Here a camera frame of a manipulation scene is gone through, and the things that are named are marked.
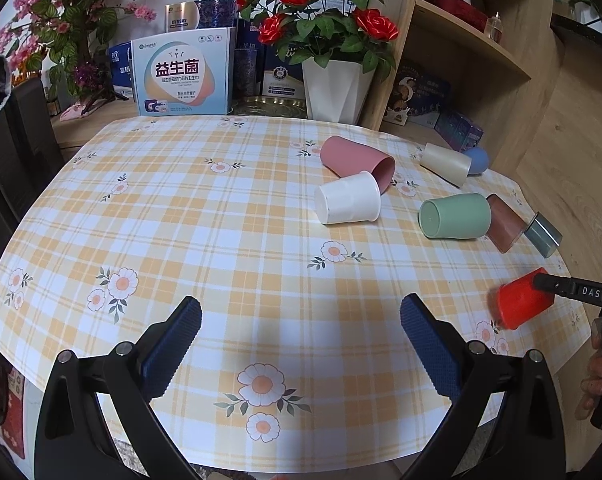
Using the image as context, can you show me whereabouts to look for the dark cookie box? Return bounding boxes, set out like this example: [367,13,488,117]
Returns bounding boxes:
[383,60,451,127]

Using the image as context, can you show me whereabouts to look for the light blue probiotic box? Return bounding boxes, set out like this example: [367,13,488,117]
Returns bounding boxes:
[130,27,235,117]

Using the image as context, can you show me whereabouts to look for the gold round tray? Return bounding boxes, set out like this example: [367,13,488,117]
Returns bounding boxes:
[231,96,307,119]

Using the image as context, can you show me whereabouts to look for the cream plastic cup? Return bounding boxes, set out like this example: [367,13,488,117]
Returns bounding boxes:
[420,143,472,188]

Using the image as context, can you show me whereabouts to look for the red plastic cup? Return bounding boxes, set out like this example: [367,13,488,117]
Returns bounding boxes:
[495,268,555,330]

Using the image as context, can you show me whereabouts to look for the wooden shelf unit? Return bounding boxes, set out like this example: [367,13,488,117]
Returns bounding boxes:
[385,0,563,177]

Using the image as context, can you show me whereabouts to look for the grey transparent cup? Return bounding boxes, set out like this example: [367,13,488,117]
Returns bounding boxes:
[524,212,563,259]

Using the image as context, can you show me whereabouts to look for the green plastic cup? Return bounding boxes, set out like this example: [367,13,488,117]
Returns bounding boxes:
[418,193,492,240]

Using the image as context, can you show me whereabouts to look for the white paper cup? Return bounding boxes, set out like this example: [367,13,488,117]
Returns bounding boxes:
[315,171,381,226]

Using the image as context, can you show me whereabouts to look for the purple blue small box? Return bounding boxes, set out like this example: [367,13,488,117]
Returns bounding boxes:
[435,112,484,152]

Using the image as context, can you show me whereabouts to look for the pink artificial flowers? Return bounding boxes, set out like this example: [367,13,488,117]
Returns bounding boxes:
[0,0,157,110]

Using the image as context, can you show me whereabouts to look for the dark blue tall box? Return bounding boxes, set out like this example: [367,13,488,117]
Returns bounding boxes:
[233,18,263,100]

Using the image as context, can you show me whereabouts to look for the blue plastic cup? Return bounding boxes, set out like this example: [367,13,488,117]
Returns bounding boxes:
[464,146,490,176]

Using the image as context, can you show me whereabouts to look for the white flower pot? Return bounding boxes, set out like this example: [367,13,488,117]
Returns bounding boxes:
[302,58,375,125]

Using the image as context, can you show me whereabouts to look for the brown transparent cup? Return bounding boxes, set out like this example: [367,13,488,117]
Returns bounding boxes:
[487,194,527,254]

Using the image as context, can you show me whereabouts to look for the red rose bouquet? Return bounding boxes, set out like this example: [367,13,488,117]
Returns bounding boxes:
[236,0,400,79]

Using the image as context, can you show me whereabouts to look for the yellow plaid tablecloth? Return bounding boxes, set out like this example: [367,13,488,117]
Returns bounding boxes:
[0,116,590,474]

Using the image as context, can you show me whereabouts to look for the person's right hand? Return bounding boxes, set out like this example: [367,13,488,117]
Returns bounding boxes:
[574,334,602,420]

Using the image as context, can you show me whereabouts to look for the dark chair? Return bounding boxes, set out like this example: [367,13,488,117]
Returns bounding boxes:
[0,77,64,257]

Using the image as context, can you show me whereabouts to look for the pink plastic cup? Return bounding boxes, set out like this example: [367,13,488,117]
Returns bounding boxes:
[319,136,395,194]

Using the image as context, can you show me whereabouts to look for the small glass bottle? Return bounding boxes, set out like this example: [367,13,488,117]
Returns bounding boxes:
[484,12,503,44]

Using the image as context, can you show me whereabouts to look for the silver blue box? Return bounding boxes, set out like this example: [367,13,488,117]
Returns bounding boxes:
[164,0,216,32]

